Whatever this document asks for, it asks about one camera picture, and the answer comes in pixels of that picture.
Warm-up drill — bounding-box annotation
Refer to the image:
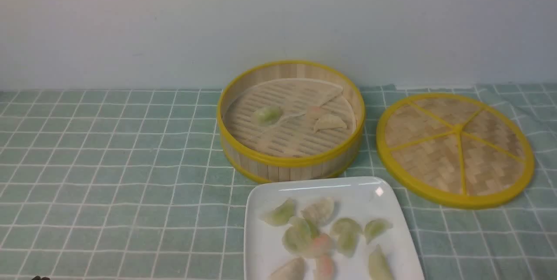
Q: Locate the large green dumpling plate centre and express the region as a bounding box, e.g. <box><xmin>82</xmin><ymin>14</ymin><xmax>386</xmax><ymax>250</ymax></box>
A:
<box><xmin>282</xmin><ymin>216</ymin><xmax>319</xmax><ymax>256</ymax></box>

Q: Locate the pink dumpling plate bottom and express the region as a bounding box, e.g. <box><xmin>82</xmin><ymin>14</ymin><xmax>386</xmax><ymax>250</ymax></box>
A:
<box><xmin>313</xmin><ymin>254</ymin><xmax>336</xmax><ymax>280</ymax></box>

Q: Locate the yellow rimmed bamboo steamer basket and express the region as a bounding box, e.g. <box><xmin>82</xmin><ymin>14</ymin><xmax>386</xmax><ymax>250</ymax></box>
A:
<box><xmin>217</xmin><ymin>60</ymin><xmax>366</xmax><ymax>183</ymax></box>

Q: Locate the pink dumpling plate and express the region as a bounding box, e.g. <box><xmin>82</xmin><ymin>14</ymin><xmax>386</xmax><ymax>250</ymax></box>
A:
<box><xmin>313</xmin><ymin>254</ymin><xmax>336</xmax><ymax>280</ymax></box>
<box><xmin>301</xmin><ymin>233</ymin><xmax>334</xmax><ymax>259</ymax></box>

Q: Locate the green dumpling plate middle right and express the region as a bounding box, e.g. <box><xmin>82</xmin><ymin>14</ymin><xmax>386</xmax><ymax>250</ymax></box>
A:
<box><xmin>331</xmin><ymin>218</ymin><xmax>362</xmax><ymax>258</ymax></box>

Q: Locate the white square plate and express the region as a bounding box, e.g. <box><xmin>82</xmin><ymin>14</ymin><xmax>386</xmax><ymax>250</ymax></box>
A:
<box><xmin>243</xmin><ymin>176</ymin><xmax>425</xmax><ymax>280</ymax></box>

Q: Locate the small green dumpling plate right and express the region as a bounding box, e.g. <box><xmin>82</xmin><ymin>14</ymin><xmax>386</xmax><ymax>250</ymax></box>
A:
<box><xmin>363</xmin><ymin>218</ymin><xmax>393</xmax><ymax>244</ymax></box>

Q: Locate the white dumpling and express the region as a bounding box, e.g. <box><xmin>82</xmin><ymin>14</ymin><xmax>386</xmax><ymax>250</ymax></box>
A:
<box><xmin>313</xmin><ymin>114</ymin><xmax>348</xmax><ymax>133</ymax></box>

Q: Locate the green dumpling plate far left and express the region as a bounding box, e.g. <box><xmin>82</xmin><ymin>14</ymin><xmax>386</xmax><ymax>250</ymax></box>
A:
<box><xmin>260</xmin><ymin>198</ymin><xmax>296</xmax><ymax>227</ymax></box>

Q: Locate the yellow rimmed woven steamer lid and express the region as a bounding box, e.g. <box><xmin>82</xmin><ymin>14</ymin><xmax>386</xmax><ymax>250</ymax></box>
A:
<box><xmin>376</xmin><ymin>93</ymin><xmax>535</xmax><ymax>209</ymax></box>

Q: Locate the white dumpling plate bottom left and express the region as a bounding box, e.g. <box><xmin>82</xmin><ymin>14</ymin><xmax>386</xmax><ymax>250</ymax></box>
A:
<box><xmin>268</xmin><ymin>257</ymin><xmax>306</xmax><ymax>280</ymax></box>

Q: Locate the green dumpling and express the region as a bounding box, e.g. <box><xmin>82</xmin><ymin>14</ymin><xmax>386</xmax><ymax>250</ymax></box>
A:
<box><xmin>252</xmin><ymin>105</ymin><xmax>284</xmax><ymax>126</ymax></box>

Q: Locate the pink dumpling plate centre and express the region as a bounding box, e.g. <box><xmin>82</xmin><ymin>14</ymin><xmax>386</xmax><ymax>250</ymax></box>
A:
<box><xmin>301</xmin><ymin>233</ymin><xmax>334</xmax><ymax>259</ymax></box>

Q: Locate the green dumpling plate bottom right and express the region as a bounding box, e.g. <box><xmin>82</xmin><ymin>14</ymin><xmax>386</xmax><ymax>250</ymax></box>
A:
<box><xmin>368</xmin><ymin>245</ymin><xmax>394</xmax><ymax>280</ymax></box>

